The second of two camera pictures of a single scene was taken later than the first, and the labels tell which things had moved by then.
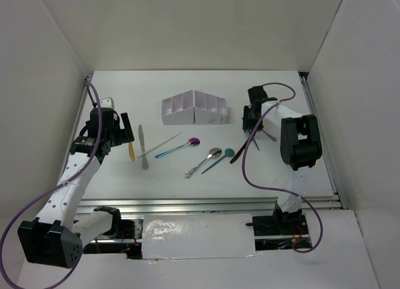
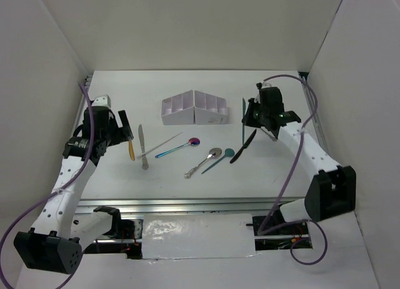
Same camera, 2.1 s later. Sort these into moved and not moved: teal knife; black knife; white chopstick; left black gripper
Moved: teal knife
Not moved: left black gripper; white chopstick; black knife
